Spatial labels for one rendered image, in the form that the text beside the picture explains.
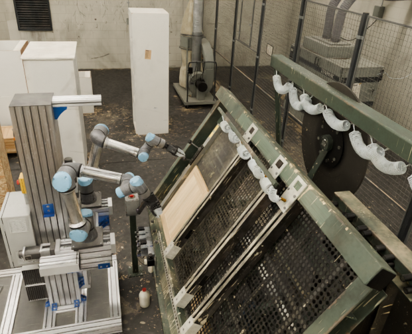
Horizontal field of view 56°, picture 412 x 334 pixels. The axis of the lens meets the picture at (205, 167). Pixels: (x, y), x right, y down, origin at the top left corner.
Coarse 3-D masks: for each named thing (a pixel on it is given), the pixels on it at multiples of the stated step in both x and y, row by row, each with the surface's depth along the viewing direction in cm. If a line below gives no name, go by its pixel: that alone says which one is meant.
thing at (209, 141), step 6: (216, 132) 314; (210, 138) 316; (204, 144) 320; (210, 144) 319; (204, 150) 320; (198, 156) 322; (186, 168) 328; (192, 168) 326; (186, 174) 328; (180, 180) 329; (174, 186) 333; (174, 192) 334; (168, 198) 335; (162, 204) 339; (162, 210) 340
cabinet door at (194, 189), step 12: (192, 180) 315; (180, 192) 324; (192, 192) 307; (204, 192) 291; (168, 204) 334; (180, 204) 315; (192, 204) 299; (168, 216) 325; (180, 216) 306; (168, 228) 315; (180, 228) 297; (168, 240) 306
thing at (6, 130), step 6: (6, 126) 622; (12, 126) 623; (6, 132) 603; (12, 132) 604; (6, 138) 584; (12, 138) 585; (6, 144) 587; (12, 144) 589; (6, 150) 586; (12, 150) 587
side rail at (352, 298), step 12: (348, 288) 156; (360, 288) 152; (372, 288) 148; (336, 300) 158; (348, 300) 154; (360, 300) 150; (372, 300) 156; (324, 312) 160; (336, 312) 156; (348, 312) 152; (360, 312) 158; (312, 324) 162; (324, 324) 158; (336, 324) 154; (348, 324) 160
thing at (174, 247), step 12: (252, 144) 258; (228, 168) 267; (240, 168) 265; (228, 180) 267; (216, 192) 270; (204, 204) 273; (192, 216) 280; (204, 216) 278; (192, 228) 281; (180, 240) 284; (168, 252) 286
